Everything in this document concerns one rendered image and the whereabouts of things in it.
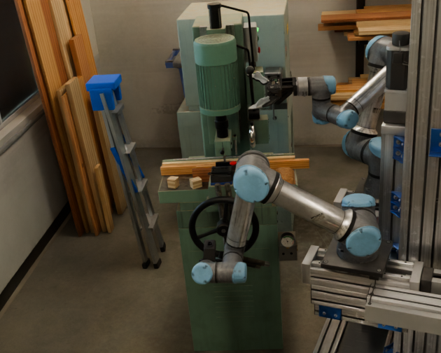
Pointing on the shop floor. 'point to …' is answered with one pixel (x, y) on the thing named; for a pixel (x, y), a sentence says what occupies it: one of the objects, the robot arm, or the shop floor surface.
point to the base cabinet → (236, 298)
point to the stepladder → (111, 101)
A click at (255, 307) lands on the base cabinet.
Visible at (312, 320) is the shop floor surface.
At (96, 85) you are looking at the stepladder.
